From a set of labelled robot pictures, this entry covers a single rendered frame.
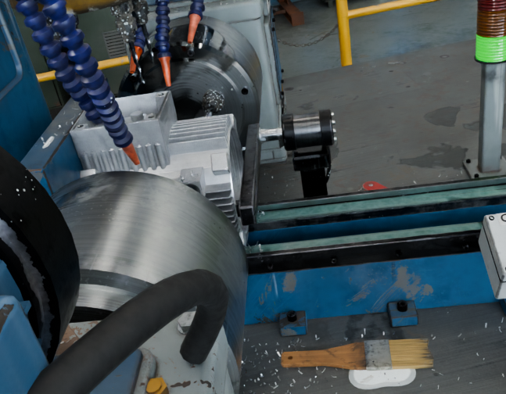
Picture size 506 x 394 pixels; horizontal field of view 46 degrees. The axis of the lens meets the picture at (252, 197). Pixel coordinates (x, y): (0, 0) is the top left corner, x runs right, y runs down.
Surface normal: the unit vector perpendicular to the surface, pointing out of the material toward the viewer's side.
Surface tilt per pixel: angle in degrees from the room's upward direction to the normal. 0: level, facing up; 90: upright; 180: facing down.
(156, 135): 90
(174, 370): 0
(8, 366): 90
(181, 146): 88
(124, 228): 21
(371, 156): 0
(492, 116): 90
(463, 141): 0
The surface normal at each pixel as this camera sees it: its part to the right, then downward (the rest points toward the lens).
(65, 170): 0.99, -0.11
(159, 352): -0.16, -0.84
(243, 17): -0.04, 0.53
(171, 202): 0.44, -0.75
